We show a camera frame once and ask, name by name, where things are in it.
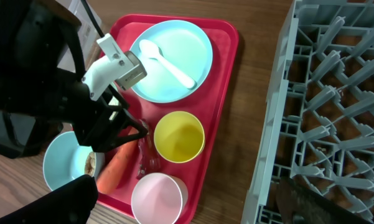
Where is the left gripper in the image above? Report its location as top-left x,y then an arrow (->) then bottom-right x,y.
57,69 -> 147,152

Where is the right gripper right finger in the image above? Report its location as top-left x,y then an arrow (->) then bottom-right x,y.
276,177 -> 370,224

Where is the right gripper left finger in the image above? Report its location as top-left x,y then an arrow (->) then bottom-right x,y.
0,174 -> 98,224

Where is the brown mushroom scrap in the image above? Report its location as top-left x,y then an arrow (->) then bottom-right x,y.
84,152 -> 96,177

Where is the orange carrot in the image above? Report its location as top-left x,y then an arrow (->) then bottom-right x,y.
96,140 -> 138,194

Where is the red snack wrapper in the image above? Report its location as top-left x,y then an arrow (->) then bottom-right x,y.
136,119 -> 161,180

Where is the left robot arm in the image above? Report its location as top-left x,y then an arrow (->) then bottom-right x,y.
0,1 -> 147,159

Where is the grey dishwasher rack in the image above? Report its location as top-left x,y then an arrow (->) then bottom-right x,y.
241,0 -> 374,223

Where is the black waste tray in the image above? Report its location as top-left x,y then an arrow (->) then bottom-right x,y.
0,111 -> 63,159

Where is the clear plastic waste bin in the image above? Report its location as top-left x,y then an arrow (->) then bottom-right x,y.
57,0 -> 99,72

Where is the yellow cup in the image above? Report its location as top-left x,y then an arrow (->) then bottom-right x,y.
154,111 -> 205,164

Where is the white plastic spoon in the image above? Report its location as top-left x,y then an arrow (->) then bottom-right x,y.
139,39 -> 195,89

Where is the light blue plate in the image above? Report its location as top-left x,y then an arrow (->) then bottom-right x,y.
130,20 -> 213,103

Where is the pink cup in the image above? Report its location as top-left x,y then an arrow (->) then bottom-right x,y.
131,172 -> 189,224

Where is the red serving tray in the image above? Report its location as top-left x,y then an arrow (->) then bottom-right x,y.
98,14 -> 239,223

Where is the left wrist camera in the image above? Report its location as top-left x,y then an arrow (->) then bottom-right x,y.
82,34 -> 147,101

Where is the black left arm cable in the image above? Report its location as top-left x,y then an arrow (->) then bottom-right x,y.
80,0 -> 105,39

